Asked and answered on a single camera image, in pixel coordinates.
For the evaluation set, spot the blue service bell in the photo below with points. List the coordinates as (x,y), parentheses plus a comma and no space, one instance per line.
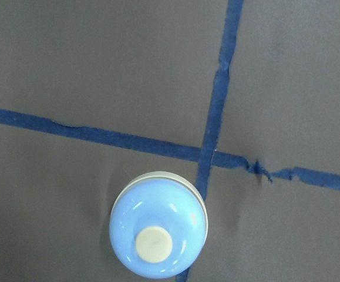
(158,225)

